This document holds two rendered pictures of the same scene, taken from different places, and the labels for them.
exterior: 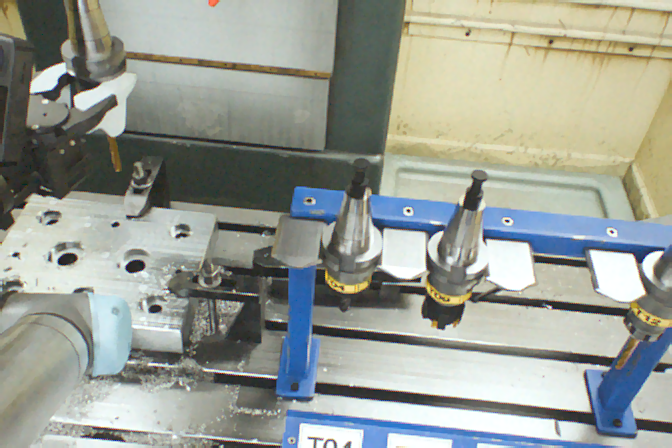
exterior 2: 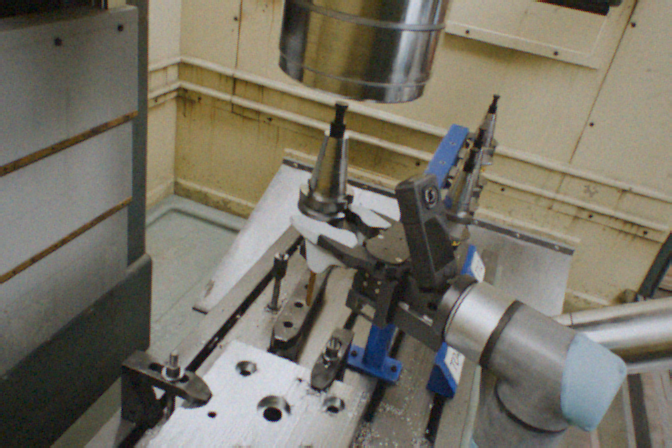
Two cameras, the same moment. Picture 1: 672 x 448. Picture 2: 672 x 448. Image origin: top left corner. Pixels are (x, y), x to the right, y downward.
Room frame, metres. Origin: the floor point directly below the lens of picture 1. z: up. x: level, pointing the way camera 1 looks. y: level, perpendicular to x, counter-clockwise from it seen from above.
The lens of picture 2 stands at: (0.49, 0.85, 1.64)
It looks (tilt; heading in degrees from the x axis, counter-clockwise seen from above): 29 degrees down; 283
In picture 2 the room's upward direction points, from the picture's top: 11 degrees clockwise
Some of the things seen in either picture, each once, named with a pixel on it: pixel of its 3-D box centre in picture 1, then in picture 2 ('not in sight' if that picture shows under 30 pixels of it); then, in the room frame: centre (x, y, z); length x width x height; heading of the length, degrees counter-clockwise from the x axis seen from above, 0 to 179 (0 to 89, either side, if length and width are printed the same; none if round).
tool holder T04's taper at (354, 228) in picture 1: (355, 216); (461, 188); (0.49, -0.02, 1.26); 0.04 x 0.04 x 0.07
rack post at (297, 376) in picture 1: (301, 302); (390, 301); (0.55, 0.03, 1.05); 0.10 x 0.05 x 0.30; 179
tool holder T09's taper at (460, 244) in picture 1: (465, 227); (471, 164); (0.49, -0.13, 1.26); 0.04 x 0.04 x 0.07
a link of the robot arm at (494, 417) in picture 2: not in sight; (515, 423); (0.37, 0.35, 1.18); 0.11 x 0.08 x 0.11; 94
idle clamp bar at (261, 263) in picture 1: (336, 272); (301, 308); (0.71, -0.01, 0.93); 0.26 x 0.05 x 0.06; 94
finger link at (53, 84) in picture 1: (62, 94); (318, 249); (0.62, 0.31, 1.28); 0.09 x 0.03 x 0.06; 173
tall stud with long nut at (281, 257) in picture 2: not in sight; (278, 280); (0.77, -0.02, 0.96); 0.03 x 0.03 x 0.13
